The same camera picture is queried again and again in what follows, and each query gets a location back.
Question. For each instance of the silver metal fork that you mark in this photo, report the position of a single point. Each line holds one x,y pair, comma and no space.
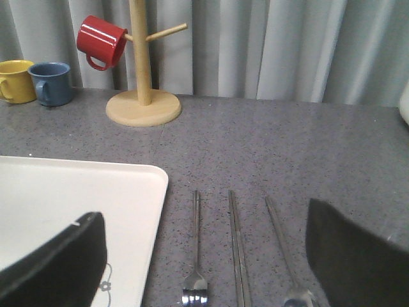
195,287

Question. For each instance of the blue enamel mug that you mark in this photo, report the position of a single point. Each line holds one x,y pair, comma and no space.
52,83

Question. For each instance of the silver metal chopstick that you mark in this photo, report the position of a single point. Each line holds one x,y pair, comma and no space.
240,297
246,287

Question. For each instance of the cream rabbit print tray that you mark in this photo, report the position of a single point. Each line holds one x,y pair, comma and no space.
41,197

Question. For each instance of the red enamel mug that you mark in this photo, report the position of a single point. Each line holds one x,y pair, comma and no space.
102,42

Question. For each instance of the yellow enamel mug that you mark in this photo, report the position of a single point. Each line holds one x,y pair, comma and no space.
16,83

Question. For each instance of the wooden mug tree stand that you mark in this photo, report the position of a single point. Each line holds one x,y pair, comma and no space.
143,106

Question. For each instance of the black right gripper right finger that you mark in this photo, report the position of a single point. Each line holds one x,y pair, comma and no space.
353,266

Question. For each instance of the white object at right edge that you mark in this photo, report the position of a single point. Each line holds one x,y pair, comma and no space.
404,105

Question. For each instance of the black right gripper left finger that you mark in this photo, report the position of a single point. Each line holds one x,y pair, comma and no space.
65,271

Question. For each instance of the silver metal spoon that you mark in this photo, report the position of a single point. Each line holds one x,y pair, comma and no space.
297,294

